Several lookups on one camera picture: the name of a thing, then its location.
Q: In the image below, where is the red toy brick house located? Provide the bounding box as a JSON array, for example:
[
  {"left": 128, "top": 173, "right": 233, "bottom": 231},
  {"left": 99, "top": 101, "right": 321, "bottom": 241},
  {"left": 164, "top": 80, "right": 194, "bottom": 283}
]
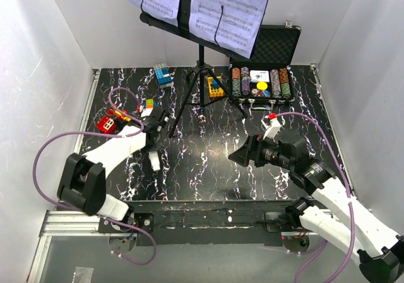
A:
[{"left": 96, "top": 108, "right": 131, "bottom": 134}]

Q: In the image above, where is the playing card deck box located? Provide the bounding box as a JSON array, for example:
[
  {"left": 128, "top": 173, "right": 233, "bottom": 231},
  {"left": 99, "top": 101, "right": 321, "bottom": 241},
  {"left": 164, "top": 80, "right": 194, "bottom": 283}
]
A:
[{"left": 250, "top": 70, "right": 270, "bottom": 83}]

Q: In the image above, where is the orange blue toy car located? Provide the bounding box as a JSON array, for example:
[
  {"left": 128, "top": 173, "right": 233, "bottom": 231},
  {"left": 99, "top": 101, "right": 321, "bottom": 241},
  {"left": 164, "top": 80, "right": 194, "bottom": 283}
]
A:
[{"left": 138, "top": 99, "right": 158, "bottom": 113}]

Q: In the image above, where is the yellow blue brick frame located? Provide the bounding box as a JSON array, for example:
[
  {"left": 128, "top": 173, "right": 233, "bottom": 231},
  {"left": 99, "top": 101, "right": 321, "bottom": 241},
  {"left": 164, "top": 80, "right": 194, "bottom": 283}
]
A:
[{"left": 208, "top": 77, "right": 225, "bottom": 99}]

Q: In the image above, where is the right sheet music page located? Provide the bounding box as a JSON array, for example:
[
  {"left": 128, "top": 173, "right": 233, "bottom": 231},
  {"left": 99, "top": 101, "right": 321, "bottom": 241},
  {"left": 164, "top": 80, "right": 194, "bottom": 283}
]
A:
[{"left": 189, "top": 0, "right": 268, "bottom": 59}]

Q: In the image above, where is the black poker chip case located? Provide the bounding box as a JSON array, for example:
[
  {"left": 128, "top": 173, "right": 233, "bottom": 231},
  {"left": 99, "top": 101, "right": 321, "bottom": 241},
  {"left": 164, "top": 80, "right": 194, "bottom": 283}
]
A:
[{"left": 229, "top": 25, "right": 301, "bottom": 105}]

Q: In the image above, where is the yellow dealer chip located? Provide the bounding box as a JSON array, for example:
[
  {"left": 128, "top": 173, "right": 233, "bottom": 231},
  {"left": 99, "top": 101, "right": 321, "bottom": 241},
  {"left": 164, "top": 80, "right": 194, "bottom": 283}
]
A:
[{"left": 256, "top": 81, "right": 268, "bottom": 90}]

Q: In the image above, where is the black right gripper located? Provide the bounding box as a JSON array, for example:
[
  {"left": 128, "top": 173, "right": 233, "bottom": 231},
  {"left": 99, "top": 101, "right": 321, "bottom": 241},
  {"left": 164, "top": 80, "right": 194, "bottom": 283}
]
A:
[{"left": 228, "top": 133, "right": 293, "bottom": 171}]

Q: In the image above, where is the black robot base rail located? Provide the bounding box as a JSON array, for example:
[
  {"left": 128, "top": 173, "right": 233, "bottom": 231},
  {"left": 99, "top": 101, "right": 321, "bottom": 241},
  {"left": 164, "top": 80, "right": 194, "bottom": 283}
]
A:
[{"left": 98, "top": 200, "right": 310, "bottom": 251}]

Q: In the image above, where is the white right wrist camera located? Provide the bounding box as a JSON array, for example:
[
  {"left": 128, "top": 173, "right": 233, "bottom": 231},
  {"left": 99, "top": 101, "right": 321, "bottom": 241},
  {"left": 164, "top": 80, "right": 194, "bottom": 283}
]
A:
[{"left": 261, "top": 113, "right": 281, "bottom": 140}]

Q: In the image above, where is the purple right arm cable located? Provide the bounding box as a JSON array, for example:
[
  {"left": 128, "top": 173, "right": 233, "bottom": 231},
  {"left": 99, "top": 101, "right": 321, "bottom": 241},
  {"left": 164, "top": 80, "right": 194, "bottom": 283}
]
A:
[{"left": 274, "top": 112, "right": 357, "bottom": 283}]

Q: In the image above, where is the black tripod music stand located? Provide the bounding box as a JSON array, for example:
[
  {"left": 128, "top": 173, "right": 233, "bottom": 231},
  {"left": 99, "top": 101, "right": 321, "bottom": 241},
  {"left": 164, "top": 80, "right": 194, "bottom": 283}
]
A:
[{"left": 140, "top": 0, "right": 247, "bottom": 138}]

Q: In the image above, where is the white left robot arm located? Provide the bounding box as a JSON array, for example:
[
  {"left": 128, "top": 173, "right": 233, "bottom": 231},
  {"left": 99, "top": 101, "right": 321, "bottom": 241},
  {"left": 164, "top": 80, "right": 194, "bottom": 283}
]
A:
[{"left": 57, "top": 107, "right": 169, "bottom": 232}]

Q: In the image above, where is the blue white brick stack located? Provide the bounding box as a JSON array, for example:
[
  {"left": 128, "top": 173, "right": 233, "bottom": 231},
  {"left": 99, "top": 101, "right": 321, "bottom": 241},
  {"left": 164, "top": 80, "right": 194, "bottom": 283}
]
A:
[{"left": 153, "top": 63, "right": 174, "bottom": 88}]

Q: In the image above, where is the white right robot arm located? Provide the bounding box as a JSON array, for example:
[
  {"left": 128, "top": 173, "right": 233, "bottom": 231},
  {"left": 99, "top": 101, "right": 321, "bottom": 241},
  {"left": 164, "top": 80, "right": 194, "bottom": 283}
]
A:
[{"left": 229, "top": 132, "right": 403, "bottom": 282}]

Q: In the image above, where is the white microphone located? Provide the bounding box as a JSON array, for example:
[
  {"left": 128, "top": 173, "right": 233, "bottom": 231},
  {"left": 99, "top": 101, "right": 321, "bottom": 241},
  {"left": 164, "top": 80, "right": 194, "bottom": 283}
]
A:
[{"left": 148, "top": 151, "right": 160, "bottom": 172}]

